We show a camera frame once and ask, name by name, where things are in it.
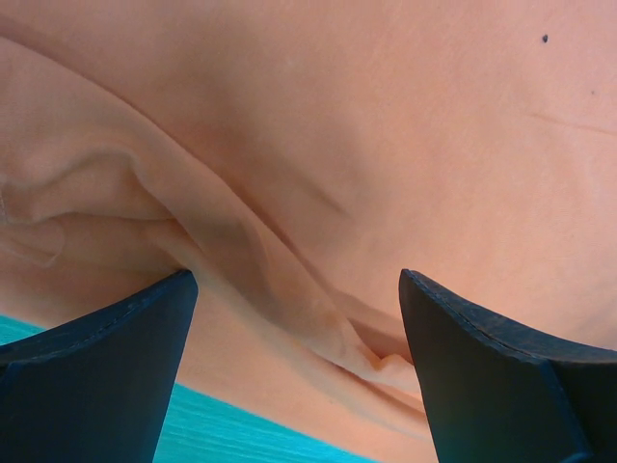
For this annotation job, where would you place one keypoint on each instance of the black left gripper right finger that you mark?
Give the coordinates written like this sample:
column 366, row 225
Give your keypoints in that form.
column 495, row 390

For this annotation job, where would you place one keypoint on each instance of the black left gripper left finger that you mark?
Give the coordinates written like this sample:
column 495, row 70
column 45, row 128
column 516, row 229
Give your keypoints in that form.
column 97, row 388

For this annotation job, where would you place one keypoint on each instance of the orange t shirt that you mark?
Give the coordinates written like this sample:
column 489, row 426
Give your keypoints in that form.
column 296, row 156

